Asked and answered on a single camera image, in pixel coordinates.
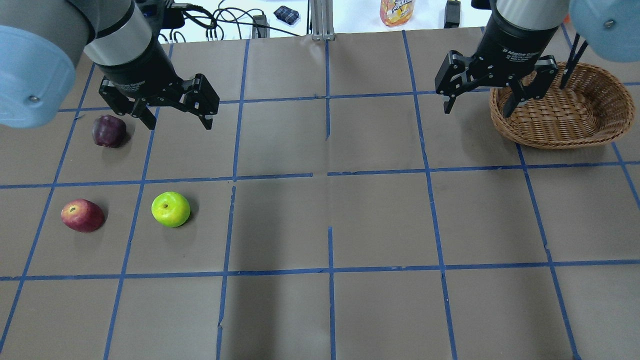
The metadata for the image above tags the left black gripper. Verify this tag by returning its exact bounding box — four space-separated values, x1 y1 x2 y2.
96 43 220 131

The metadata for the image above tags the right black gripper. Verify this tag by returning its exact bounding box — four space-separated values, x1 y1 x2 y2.
434 11 558 117

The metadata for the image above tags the green apple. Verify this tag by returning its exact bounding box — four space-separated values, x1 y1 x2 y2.
150 191 191 228

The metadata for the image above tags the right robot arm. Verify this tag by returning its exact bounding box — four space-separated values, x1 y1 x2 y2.
434 0 640 117

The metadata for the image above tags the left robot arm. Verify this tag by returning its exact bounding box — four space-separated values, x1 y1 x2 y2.
0 0 220 130

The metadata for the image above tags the brown wicker basket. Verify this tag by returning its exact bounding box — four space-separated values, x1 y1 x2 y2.
489 63 636 150

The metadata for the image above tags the dark red apple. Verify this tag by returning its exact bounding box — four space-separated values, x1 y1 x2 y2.
92 114 127 148

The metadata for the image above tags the black power adapter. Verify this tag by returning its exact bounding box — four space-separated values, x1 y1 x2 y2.
443 0 461 28

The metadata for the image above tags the orange snack bag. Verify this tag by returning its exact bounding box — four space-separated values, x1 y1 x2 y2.
379 0 415 28

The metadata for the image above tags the dark blue pouch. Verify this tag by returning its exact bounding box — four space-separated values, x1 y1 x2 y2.
273 6 300 26

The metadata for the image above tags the black cable bundle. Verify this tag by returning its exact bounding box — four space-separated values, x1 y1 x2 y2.
150 2 313 43

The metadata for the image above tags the aluminium frame post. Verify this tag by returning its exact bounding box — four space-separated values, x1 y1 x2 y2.
308 0 335 41

